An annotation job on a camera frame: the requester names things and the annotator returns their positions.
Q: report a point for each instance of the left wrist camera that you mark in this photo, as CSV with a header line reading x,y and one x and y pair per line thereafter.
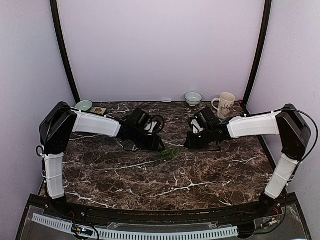
x,y
152,126

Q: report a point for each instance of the pale green bowl right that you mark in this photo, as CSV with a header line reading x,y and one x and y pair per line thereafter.
x,y
193,98

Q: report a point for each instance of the pale green bowl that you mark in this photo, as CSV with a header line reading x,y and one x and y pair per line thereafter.
x,y
84,105
193,98

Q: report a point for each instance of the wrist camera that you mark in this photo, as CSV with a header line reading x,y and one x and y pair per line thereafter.
x,y
152,126
195,126

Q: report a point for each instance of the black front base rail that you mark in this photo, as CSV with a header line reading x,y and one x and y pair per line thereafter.
x,y
242,214

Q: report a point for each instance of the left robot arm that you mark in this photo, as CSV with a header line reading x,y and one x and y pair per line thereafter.
x,y
57,129

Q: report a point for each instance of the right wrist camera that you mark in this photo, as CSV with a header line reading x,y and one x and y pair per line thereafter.
x,y
195,126

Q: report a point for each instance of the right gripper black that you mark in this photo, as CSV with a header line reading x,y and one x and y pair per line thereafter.
x,y
190,143

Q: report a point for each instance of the cream floral mug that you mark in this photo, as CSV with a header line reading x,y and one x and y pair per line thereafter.
x,y
223,104

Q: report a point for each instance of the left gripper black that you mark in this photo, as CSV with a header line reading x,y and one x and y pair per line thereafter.
x,y
153,144

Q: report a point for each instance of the white slotted cable duct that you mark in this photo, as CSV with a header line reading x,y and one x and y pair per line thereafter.
x,y
119,231

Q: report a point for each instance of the left black frame post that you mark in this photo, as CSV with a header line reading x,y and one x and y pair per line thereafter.
x,y
63,50

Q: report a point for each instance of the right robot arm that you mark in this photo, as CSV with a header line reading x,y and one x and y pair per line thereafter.
x,y
288,123

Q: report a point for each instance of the black frame post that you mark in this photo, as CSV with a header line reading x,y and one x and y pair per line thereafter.
x,y
258,52
63,50

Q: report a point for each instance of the pale green bowl left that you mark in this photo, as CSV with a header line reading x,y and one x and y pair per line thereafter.
x,y
84,105

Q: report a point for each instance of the right black frame post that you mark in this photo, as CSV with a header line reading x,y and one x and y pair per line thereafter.
x,y
258,52

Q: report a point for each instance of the floral square plate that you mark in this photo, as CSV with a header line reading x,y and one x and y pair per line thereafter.
x,y
98,110

